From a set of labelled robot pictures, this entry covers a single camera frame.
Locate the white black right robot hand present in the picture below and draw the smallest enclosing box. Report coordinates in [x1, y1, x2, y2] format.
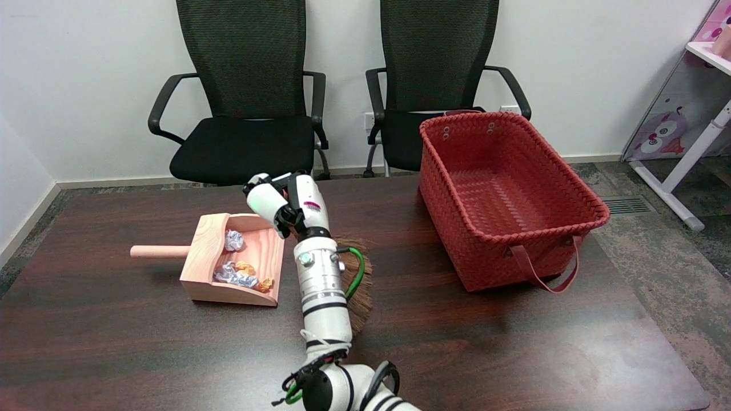
[243, 170, 332, 240]

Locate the brown straw hand broom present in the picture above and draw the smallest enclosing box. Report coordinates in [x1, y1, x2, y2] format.
[334, 237, 375, 337]

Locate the wooden dustpan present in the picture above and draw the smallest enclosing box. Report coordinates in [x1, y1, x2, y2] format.
[130, 213, 287, 307]

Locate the black mesh office chair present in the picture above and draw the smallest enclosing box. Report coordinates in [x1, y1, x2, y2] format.
[364, 0, 533, 178]
[147, 0, 332, 187]

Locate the red woven basket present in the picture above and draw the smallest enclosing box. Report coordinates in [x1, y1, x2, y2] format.
[418, 110, 610, 294]

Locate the grey floor vent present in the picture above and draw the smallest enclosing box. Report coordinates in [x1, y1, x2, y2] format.
[600, 195, 657, 216]

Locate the pink owl print shelf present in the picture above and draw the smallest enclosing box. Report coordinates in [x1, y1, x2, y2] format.
[621, 0, 731, 162]

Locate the pink cylindrical container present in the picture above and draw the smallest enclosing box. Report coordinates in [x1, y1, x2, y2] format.
[711, 26, 731, 61]

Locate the green robot cable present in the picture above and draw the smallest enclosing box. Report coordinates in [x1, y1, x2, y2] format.
[337, 247, 366, 300]

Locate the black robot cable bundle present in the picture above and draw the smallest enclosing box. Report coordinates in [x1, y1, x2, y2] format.
[271, 351, 400, 411]

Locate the white desk leg frame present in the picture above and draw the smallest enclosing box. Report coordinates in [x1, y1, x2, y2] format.
[630, 100, 731, 232]

